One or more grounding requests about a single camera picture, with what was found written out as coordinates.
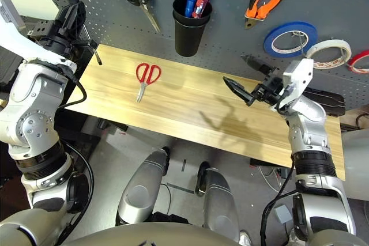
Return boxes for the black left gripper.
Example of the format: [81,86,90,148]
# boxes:
[27,1,97,55]

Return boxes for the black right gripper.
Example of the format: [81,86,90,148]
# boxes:
[222,54,289,108]

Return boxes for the orange black pliers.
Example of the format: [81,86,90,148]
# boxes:
[244,0,294,30]

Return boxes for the red handled scissors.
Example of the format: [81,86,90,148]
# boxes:
[135,63,163,104]

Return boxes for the blue tape roll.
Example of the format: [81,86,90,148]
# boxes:
[263,21,319,59]

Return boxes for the black plastic cup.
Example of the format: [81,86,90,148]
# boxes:
[172,0,213,58]

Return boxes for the black ribbed equipment case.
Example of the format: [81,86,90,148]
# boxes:
[0,47,24,85]

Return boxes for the black plastic tool case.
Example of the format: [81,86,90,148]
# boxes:
[304,86,346,118]

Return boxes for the white tape roll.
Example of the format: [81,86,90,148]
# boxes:
[306,39,352,70]

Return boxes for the red tape roll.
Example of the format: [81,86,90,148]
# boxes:
[347,50,369,74]

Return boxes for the silver right robot leg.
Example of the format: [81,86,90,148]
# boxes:
[195,161,242,243]

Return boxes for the silver robot leg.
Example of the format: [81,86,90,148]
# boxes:
[115,146,171,226]
[195,161,242,243]

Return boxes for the large grey machine housing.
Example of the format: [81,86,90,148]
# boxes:
[340,126,369,200]

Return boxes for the small grey floor box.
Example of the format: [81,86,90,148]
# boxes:
[273,204,291,224]

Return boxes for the silver left robot leg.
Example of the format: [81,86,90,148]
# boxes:
[115,146,171,226]

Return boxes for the person's light shoe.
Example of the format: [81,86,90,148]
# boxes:
[239,230,251,246]

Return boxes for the grey robot torso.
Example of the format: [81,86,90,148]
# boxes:
[0,210,246,246]

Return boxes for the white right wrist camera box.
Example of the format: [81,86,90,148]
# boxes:
[278,58,315,111]

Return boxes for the black left forearm cable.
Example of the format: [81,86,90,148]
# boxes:
[56,70,88,110]

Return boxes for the black handled scissors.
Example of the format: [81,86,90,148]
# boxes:
[120,0,161,33]

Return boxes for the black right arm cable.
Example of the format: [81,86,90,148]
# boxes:
[259,156,298,246]

